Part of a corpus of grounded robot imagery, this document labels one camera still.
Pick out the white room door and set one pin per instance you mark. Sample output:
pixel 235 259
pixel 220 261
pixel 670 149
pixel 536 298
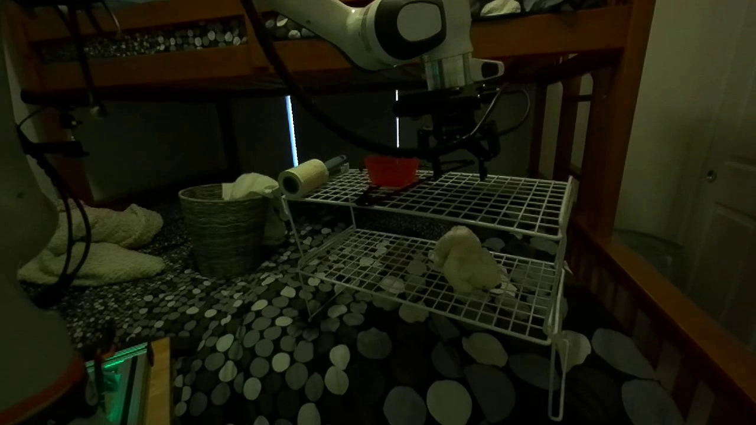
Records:
pixel 728 198

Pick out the white plush toy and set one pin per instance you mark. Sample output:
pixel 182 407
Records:
pixel 471 263

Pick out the grey woven basket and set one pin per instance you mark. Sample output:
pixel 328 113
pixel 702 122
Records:
pixel 224 232

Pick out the black pebble-print bedspread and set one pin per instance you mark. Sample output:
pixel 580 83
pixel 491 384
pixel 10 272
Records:
pixel 298 356

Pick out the pebble-print bunk mattress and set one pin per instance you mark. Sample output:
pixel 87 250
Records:
pixel 181 37

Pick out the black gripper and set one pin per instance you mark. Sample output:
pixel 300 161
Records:
pixel 453 114

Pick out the white cloth in basket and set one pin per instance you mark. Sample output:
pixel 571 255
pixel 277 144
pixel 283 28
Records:
pixel 251 188

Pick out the dark window blind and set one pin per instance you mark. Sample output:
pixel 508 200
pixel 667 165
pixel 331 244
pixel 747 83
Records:
pixel 197 142

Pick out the wooden bunk bed frame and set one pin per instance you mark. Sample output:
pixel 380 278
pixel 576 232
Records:
pixel 622 103

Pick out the green translucent box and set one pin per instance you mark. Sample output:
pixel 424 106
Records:
pixel 119 381

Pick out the white crumpled towel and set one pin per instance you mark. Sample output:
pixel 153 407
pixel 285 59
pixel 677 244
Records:
pixel 110 239

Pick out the red bowl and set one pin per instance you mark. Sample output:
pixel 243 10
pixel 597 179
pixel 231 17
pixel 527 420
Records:
pixel 390 173

